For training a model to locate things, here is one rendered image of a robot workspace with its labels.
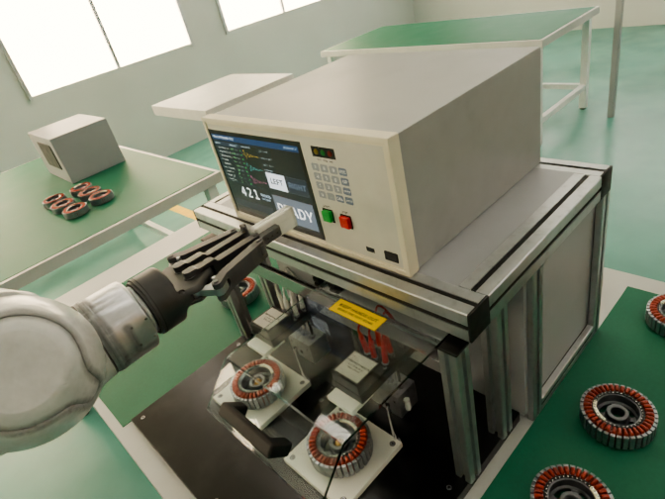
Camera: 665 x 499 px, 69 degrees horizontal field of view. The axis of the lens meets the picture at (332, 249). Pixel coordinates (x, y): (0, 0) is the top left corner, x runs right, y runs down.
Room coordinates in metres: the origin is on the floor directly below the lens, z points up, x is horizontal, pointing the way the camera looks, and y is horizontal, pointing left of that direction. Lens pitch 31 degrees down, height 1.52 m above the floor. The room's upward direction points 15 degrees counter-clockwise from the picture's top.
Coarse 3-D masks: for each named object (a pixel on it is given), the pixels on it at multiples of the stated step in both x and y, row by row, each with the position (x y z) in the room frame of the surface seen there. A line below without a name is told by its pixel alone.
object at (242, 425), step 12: (228, 408) 0.44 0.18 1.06; (240, 408) 0.45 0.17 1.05; (228, 420) 0.43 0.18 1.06; (240, 420) 0.42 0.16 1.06; (240, 432) 0.41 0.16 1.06; (252, 432) 0.40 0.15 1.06; (252, 444) 0.39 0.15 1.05; (264, 444) 0.38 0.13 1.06; (276, 444) 0.37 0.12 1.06; (288, 444) 0.38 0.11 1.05; (276, 456) 0.37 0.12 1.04
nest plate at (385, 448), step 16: (384, 432) 0.57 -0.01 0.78; (384, 448) 0.54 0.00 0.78; (400, 448) 0.53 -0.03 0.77; (368, 464) 0.51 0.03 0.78; (384, 464) 0.51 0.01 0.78; (336, 480) 0.50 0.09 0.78; (352, 480) 0.49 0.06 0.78; (368, 480) 0.48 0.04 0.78; (336, 496) 0.47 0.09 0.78; (352, 496) 0.46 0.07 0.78
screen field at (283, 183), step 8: (272, 176) 0.75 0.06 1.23; (280, 176) 0.74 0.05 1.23; (272, 184) 0.76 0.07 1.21; (280, 184) 0.74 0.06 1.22; (288, 184) 0.72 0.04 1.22; (296, 184) 0.71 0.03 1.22; (304, 184) 0.69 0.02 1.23; (288, 192) 0.73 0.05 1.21; (296, 192) 0.71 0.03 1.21; (304, 192) 0.70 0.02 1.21
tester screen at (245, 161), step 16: (224, 144) 0.85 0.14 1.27; (240, 144) 0.81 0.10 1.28; (256, 144) 0.77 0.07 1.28; (272, 144) 0.73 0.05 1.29; (224, 160) 0.87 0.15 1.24; (240, 160) 0.82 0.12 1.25; (256, 160) 0.78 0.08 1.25; (272, 160) 0.74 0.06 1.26; (288, 160) 0.71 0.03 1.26; (240, 176) 0.84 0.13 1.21; (256, 176) 0.79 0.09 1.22; (288, 176) 0.72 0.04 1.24; (304, 176) 0.69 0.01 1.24; (240, 192) 0.85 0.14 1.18; (272, 192) 0.77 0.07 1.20; (240, 208) 0.87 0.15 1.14
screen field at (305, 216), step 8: (280, 200) 0.75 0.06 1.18; (288, 200) 0.73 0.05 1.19; (280, 208) 0.76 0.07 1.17; (296, 208) 0.72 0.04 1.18; (304, 208) 0.70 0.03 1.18; (312, 208) 0.69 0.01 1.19; (296, 216) 0.73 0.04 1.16; (304, 216) 0.71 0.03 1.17; (312, 216) 0.69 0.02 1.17; (304, 224) 0.71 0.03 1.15; (312, 224) 0.70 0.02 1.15
